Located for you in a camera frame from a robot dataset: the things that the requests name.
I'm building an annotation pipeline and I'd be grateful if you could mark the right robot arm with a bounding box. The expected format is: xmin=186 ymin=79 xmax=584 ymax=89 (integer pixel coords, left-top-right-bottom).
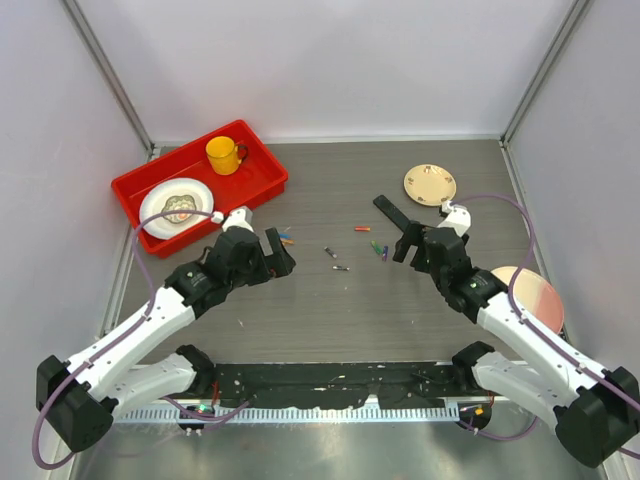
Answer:
xmin=393 ymin=221 xmax=639 ymax=468

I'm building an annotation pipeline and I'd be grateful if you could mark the cream floral plate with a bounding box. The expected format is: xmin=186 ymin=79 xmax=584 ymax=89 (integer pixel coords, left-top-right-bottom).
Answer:
xmin=403 ymin=164 xmax=457 ymax=207

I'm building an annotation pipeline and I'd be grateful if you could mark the small patterned bowl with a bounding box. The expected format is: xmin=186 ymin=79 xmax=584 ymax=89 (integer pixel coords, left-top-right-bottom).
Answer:
xmin=162 ymin=194 xmax=197 ymax=225

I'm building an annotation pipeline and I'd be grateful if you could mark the white slotted cable duct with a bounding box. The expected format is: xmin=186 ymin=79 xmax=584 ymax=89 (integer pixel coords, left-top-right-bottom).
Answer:
xmin=117 ymin=401 xmax=460 ymax=425

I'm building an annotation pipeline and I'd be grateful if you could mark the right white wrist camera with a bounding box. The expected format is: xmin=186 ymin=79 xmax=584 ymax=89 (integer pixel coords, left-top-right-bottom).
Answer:
xmin=437 ymin=200 xmax=471 ymax=237

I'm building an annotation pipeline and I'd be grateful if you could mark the aluminium frame post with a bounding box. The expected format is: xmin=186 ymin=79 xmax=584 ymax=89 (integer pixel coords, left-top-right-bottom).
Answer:
xmin=500 ymin=0 xmax=593 ymax=148
xmin=60 ymin=0 xmax=155 ymax=157

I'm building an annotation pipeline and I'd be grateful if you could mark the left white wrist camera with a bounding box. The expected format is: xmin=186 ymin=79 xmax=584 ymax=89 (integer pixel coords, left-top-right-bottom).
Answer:
xmin=211 ymin=206 xmax=254 ymax=232

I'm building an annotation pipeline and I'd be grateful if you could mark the left aluminium frame post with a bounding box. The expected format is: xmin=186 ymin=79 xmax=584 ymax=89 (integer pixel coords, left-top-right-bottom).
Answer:
xmin=60 ymin=0 xmax=155 ymax=157

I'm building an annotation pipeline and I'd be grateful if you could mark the white paper plate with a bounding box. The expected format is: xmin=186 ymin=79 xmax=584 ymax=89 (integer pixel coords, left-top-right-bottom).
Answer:
xmin=139 ymin=178 xmax=214 ymax=240

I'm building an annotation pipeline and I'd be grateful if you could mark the pink white plate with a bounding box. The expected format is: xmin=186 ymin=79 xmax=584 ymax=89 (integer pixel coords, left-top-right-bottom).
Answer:
xmin=514 ymin=268 xmax=564 ymax=334

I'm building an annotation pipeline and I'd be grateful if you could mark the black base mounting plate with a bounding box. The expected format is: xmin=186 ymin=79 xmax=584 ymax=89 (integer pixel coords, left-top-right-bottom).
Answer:
xmin=210 ymin=362 xmax=471 ymax=410

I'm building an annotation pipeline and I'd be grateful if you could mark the right aluminium frame post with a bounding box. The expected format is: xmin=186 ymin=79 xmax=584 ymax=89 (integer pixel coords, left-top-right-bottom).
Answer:
xmin=500 ymin=0 xmax=593 ymax=148

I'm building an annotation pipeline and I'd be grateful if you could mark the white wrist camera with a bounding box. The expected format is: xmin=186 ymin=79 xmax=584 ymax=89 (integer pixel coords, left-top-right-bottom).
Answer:
xmin=437 ymin=200 xmax=471 ymax=237
xmin=211 ymin=206 xmax=254 ymax=232

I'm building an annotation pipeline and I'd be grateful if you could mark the red plastic tray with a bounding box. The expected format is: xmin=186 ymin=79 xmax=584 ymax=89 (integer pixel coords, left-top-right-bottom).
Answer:
xmin=111 ymin=120 xmax=288 ymax=227

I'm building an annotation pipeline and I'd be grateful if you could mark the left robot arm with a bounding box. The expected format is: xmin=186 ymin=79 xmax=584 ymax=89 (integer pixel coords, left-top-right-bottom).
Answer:
xmin=36 ymin=226 xmax=296 ymax=453

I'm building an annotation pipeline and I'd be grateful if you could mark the yellow mug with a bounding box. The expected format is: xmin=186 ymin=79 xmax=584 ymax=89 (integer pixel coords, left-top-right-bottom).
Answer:
xmin=205 ymin=136 xmax=249 ymax=176

